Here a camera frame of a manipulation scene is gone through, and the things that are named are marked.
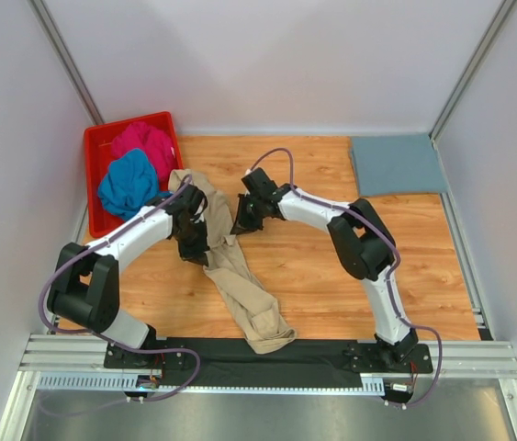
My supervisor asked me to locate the beige t shirt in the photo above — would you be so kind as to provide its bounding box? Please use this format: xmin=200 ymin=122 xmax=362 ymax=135
xmin=168 ymin=169 xmax=297 ymax=355

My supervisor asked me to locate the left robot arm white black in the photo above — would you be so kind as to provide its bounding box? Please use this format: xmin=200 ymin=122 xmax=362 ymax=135
xmin=41 ymin=184 xmax=209 ymax=354

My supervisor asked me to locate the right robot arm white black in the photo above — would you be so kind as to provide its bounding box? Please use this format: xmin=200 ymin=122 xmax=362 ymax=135
xmin=231 ymin=179 xmax=418 ymax=363

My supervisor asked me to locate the crumpled blue t shirt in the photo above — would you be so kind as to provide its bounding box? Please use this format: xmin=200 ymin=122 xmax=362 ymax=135
xmin=97 ymin=148 xmax=177 ymax=221

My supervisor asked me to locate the crumpled magenta t shirt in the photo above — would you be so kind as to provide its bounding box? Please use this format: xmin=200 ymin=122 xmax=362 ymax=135
xmin=111 ymin=121 xmax=179 ymax=183

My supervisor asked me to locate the folded grey-blue t shirt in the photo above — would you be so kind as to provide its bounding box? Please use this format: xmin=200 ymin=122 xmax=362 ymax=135
xmin=349 ymin=134 xmax=447 ymax=197

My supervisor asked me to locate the red plastic bin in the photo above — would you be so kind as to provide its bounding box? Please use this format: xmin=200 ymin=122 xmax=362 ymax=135
xmin=84 ymin=111 xmax=183 ymax=238

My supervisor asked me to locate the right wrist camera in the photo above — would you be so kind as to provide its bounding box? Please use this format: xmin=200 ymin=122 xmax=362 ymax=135
xmin=242 ymin=167 xmax=278 ymax=198

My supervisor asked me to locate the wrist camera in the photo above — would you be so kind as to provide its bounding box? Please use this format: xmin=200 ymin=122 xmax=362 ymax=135
xmin=242 ymin=167 xmax=278 ymax=198
xmin=176 ymin=184 xmax=208 ymax=215

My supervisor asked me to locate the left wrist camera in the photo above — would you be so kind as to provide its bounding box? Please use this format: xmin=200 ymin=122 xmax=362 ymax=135
xmin=176 ymin=184 xmax=208 ymax=215

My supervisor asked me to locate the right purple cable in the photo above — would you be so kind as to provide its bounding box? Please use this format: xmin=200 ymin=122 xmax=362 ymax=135
xmin=248 ymin=147 xmax=445 ymax=413

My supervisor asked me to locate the aluminium frame rail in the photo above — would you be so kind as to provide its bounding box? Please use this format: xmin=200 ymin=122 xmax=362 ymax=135
xmin=0 ymin=334 xmax=517 ymax=440

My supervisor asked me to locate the white slotted cable duct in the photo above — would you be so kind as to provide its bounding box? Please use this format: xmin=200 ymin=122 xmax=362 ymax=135
xmin=36 ymin=372 xmax=385 ymax=397

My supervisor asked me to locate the left corner aluminium post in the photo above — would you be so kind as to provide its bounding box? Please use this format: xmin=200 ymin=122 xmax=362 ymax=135
xmin=28 ymin=0 xmax=105 ymax=125

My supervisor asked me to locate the corner aluminium post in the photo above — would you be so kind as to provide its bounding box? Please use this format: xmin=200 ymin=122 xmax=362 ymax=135
xmin=28 ymin=0 xmax=105 ymax=125
xmin=429 ymin=0 xmax=517 ymax=146

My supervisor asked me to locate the right corner aluminium post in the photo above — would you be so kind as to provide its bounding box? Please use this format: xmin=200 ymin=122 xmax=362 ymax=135
xmin=429 ymin=0 xmax=517 ymax=146

